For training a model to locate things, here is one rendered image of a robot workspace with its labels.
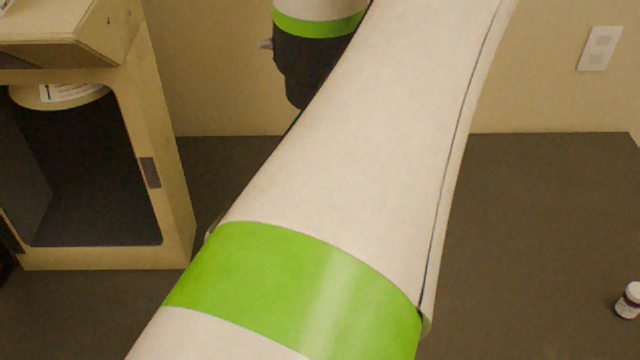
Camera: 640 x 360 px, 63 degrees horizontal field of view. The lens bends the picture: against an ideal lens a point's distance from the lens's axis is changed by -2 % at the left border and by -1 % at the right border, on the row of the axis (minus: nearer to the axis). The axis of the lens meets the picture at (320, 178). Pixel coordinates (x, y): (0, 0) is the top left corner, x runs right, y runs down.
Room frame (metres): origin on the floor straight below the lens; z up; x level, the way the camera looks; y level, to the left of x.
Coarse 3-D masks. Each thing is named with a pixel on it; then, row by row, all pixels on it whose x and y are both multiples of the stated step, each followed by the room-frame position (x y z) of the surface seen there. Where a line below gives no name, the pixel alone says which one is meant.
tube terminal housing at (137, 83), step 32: (128, 0) 0.66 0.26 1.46; (128, 32) 0.63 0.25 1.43; (128, 64) 0.60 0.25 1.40; (128, 96) 0.60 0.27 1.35; (160, 96) 0.69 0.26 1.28; (128, 128) 0.60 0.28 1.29; (160, 128) 0.65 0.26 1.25; (160, 160) 0.61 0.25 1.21; (160, 192) 0.60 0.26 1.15; (160, 224) 0.60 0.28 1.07; (192, 224) 0.68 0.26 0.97; (32, 256) 0.59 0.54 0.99; (64, 256) 0.60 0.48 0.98; (96, 256) 0.60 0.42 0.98; (128, 256) 0.60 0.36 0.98; (160, 256) 0.60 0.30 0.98
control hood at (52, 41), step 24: (24, 0) 0.56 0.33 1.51; (48, 0) 0.56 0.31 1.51; (72, 0) 0.56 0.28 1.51; (96, 0) 0.56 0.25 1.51; (0, 24) 0.50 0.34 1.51; (24, 24) 0.50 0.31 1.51; (48, 24) 0.50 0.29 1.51; (72, 24) 0.50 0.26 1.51; (96, 24) 0.54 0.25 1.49; (0, 48) 0.50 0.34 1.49; (24, 48) 0.50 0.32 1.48; (48, 48) 0.50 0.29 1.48; (72, 48) 0.50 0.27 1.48; (96, 48) 0.52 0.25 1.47; (120, 48) 0.59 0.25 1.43
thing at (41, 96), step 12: (48, 84) 0.62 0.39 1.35; (60, 84) 0.63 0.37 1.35; (72, 84) 0.63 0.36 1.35; (84, 84) 0.64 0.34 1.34; (96, 84) 0.65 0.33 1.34; (12, 96) 0.64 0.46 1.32; (24, 96) 0.62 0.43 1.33; (36, 96) 0.62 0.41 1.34; (48, 96) 0.62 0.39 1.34; (60, 96) 0.62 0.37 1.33; (72, 96) 0.62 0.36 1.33; (84, 96) 0.63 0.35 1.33; (96, 96) 0.64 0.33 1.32; (36, 108) 0.61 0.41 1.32; (48, 108) 0.61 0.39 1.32; (60, 108) 0.61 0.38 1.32
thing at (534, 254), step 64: (192, 192) 0.81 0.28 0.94; (512, 192) 0.80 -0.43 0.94; (576, 192) 0.80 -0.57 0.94; (192, 256) 0.63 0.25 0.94; (448, 256) 0.63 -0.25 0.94; (512, 256) 0.63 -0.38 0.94; (576, 256) 0.63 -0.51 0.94; (0, 320) 0.49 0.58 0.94; (64, 320) 0.49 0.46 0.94; (128, 320) 0.49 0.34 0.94; (448, 320) 0.49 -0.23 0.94; (512, 320) 0.49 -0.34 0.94; (576, 320) 0.49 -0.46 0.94
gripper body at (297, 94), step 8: (288, 80) 0.46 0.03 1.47; (288, 88) 0.46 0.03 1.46; (296, 88) 0.45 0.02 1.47; (304, 88) 0.44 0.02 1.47; (312, 88) 0.44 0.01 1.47; (288, 96) 0.46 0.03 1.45; (296, 96) 0.45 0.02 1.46; (304, 96) 0.44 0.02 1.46; (296, 104) 0.45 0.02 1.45; (304, 104) 0.44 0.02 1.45
